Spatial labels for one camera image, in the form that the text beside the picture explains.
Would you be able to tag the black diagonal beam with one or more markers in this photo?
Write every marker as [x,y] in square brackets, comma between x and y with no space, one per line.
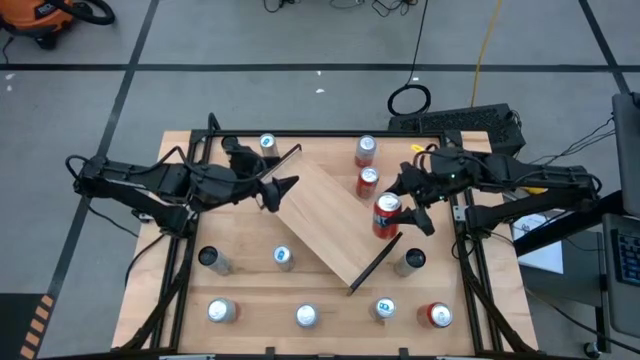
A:
[575,225]

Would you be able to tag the red orange Fanta can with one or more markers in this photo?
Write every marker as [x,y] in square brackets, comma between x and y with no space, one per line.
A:
[387,205]
[440,315]

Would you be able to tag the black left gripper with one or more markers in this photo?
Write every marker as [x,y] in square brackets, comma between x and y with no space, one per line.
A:
[242,189]

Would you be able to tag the slim silver can blue tab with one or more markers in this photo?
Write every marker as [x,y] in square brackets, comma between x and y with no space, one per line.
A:
[385,307]
[282,255]
[268,142]

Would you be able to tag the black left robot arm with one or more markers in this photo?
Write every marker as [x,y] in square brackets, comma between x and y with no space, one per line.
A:
[150,180]

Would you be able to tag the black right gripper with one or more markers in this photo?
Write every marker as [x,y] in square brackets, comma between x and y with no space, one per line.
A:
[432,182]

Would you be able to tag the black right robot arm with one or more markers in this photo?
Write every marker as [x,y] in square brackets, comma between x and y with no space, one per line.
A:
[525,175]

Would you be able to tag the black keyboard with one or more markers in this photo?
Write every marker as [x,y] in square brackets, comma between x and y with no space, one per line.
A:
[629,255]

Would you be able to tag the orange shop vacuum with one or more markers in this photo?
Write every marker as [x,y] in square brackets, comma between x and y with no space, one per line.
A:
[30,15]

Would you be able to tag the silver red raspberry lime can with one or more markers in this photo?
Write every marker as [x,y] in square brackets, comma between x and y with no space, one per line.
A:
[366,145]
[306,315]
[220,310]

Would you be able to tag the silver metal bracket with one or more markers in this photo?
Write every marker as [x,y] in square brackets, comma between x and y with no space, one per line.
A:
[144,216]
[460,213]

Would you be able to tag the grey desk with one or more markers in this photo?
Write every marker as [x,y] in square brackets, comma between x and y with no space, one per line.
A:
[627,150]
[612,310]

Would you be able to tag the red can white nutrition label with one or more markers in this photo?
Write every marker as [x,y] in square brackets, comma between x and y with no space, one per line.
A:
[369,176]

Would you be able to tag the black mat orange hazard stripes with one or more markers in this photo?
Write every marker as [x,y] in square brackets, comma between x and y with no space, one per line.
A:
[15,325]

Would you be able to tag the white paper sheet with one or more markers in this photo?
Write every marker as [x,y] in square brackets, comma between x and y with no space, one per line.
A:
[547,255]

